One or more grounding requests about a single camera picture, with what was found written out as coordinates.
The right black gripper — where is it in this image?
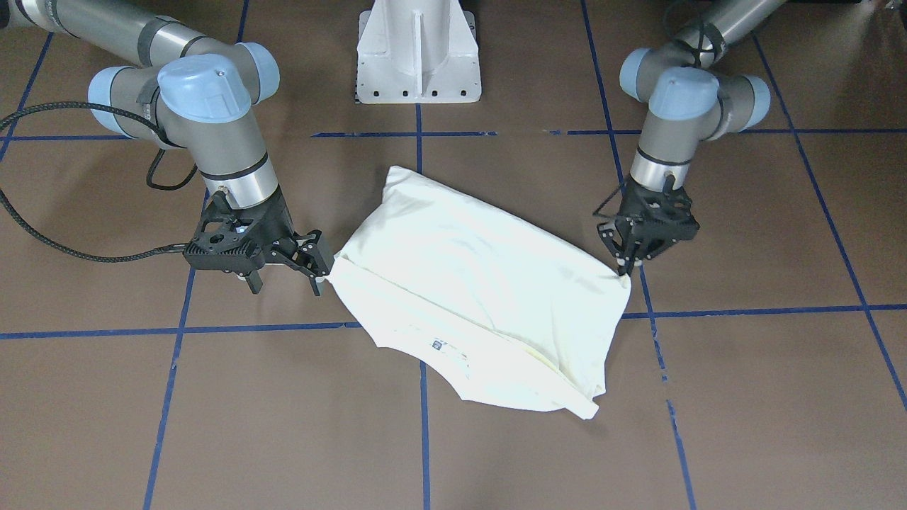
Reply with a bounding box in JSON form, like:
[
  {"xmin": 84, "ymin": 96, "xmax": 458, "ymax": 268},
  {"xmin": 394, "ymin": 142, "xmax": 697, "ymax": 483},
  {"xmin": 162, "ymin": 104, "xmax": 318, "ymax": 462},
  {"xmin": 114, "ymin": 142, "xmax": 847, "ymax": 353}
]
[{"xmin": 184, "ymin": 188, "xmax": 334, "ymax": 297}]

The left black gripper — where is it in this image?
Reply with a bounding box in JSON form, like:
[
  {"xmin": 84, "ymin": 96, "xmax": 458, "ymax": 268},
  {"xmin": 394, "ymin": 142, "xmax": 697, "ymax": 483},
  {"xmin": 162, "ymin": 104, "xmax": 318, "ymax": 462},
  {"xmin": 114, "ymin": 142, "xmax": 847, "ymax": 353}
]
[{"xmin": 597, "ymin": 177, "xmax": 699, "ymax": 277}]

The cream long-sleeve printed shirt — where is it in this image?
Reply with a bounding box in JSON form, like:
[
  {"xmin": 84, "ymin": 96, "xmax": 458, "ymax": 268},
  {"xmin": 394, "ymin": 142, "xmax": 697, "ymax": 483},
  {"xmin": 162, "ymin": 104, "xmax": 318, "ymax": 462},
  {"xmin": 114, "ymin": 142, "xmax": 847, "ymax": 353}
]
[{"xmin": 327, "ymin": 166, "xmax": 631, "ymax": 420}]

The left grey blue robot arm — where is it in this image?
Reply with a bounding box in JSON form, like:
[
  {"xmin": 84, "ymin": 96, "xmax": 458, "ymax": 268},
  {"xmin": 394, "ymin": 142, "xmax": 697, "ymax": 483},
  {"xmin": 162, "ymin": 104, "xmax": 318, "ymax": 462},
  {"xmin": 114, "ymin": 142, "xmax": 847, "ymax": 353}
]
[{"xmin": 598, "ymin": 1, "xmax": 781, "ymax": 276}]

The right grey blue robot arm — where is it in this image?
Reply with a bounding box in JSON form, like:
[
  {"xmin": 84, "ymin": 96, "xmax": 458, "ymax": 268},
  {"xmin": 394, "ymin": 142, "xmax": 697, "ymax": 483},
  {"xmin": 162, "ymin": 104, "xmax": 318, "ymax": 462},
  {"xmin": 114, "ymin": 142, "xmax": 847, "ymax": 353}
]
[{"xmin": 2, "ymin": 1, "xmax": 334, "ymax": 295}]

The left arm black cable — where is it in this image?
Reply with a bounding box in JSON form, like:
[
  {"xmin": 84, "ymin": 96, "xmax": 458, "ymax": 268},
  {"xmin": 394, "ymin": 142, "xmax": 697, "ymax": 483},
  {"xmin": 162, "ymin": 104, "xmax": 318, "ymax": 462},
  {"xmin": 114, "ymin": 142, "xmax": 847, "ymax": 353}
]
[{"xmin": 592, "ymin": 181, "xmax": 631, "ymax": 220}]

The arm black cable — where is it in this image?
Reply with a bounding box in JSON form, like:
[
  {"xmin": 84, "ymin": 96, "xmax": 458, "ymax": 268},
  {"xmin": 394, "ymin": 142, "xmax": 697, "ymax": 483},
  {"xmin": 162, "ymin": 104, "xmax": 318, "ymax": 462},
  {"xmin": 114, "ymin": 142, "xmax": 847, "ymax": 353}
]
[
  {"xmin": 0, "ymin": 101, "xmax": 206, "ymax": 263},
  {"xmin": 592, "ymin": 181, "xmax": 631, "ymax": 220}
]

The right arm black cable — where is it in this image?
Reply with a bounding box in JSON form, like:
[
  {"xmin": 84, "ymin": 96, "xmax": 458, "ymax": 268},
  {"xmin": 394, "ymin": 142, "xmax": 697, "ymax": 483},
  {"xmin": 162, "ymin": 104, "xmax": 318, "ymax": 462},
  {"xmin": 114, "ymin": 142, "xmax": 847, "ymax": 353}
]
[{"xmin": 0, "ymin": 101, "xmax": 206, "ymax": 263}]

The white pedestal column with base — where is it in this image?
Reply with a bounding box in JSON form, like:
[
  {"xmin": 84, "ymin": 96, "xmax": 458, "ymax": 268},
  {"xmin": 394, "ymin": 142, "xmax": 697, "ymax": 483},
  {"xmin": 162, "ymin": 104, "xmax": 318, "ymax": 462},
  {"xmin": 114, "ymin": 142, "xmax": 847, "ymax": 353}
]
[{"xmin": 354, "ymin": 1, "xmax": 483, "ymax": 106}]

